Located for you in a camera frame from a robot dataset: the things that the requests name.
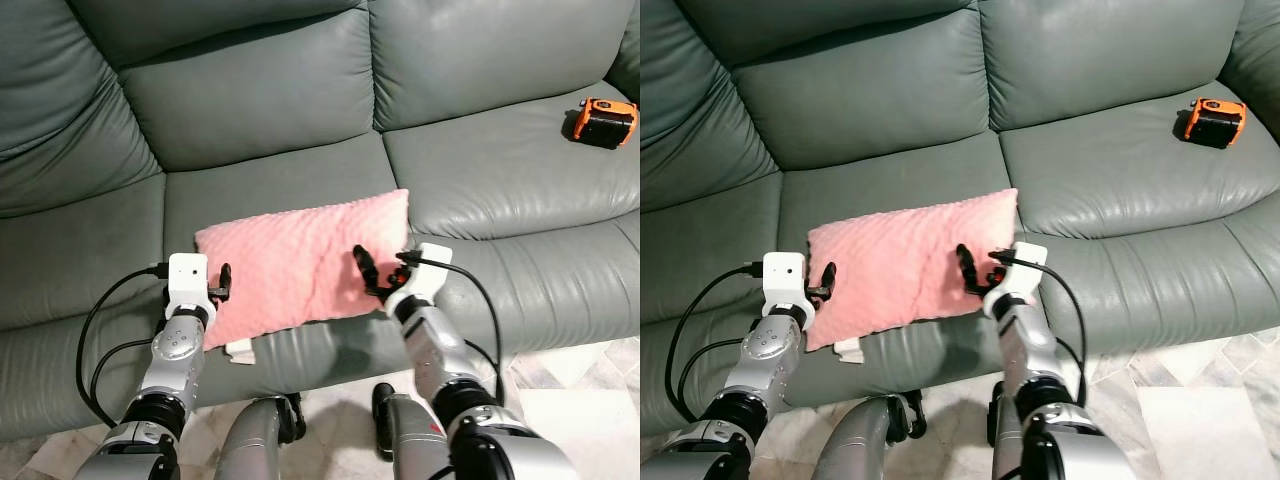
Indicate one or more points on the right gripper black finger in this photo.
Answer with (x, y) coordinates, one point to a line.
(366, 268)
(969, 268)

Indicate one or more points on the pink textured pillow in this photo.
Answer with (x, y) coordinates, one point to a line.
(290, 260)
(900, 260)

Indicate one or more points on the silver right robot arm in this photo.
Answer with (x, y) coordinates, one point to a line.
(1030, 360)
(440, 360)

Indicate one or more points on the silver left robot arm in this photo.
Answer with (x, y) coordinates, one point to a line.
(175, 350)
(770, 350)

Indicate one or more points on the green leather sofa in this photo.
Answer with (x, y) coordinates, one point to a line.
(300, 100)
(900, 100)

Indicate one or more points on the silver robot left leg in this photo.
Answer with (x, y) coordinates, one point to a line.
(250, 440)
(860, 440)

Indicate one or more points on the silver robot leg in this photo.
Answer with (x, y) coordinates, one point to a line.
(410, 440)
(250, 440)
(860, 440)
(1005, 440)

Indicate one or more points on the silver robot right leg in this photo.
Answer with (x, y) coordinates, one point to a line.
(1005, 440)
(410, 440)

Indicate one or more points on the orange black small device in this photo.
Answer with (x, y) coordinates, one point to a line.
(605, 122)
(1215, 122)

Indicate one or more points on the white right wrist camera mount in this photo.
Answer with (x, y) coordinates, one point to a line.
(425, 270)
(1025, 270)

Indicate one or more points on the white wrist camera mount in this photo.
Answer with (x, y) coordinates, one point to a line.
(1025, 270)
(425, 270)
(187, 275)
(785, 275)

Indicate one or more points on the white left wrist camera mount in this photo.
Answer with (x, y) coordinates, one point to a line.
(187, 275)
(785, 275)

